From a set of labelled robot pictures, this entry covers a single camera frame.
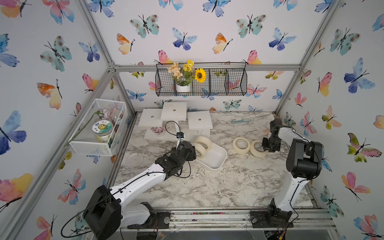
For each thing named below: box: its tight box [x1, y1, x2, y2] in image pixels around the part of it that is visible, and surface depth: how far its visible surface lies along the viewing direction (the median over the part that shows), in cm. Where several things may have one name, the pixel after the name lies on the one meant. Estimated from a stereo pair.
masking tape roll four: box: [250, 139, 269, 158], surface depth 98 cm
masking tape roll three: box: [194, 136, 212, 151], surface depth 95 cm
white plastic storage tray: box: [196, 142, 228, 170], surface depth 96 cm
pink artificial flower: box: [150, 127, 164, 134], surface depth 100 cm
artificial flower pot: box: [167, 59, 207, 93], surface depth 85 cm
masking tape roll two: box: [191, 142, 207, 159], surface depth 91 cm
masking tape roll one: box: [232, 136, 251, 155], surface depth 102 cm
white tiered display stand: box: [138, 102, 213, 141], surface depth 97 cm
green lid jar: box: [92, 120, 114, 144], surface depth 67 cm
